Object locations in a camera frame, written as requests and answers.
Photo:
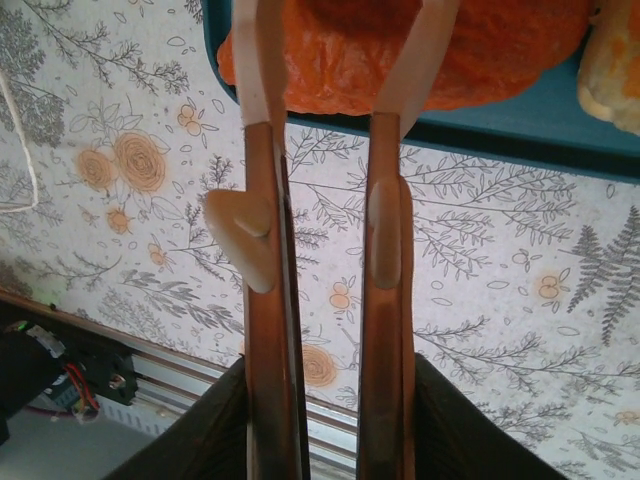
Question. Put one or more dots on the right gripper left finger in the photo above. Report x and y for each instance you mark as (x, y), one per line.
(270, 325)

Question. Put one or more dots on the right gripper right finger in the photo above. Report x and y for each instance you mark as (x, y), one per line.
(387, 325)

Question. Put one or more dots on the teal plastic tray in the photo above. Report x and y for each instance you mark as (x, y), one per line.
(500, 132)

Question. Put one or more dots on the golden fake bread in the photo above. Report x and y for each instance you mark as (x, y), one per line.
(340, 65)

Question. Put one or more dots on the white green printed paper bag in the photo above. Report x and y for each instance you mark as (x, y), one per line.
(26, 147)

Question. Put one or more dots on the fake croissant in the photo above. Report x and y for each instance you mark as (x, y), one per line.
(615, 75)

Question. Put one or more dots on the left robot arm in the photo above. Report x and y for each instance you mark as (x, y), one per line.
(15, 380)

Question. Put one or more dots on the floral tablecloth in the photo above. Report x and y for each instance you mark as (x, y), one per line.
(500, 250)

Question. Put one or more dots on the small connector board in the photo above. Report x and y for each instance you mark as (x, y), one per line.
(75, 400)

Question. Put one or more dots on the shiny metal sheet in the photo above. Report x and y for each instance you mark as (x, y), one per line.
(50, 460)

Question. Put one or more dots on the wide aluminium mounting rail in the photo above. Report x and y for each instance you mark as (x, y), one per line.
(175, 372)

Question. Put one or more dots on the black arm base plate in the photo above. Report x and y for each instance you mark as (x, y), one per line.
(110, 370)

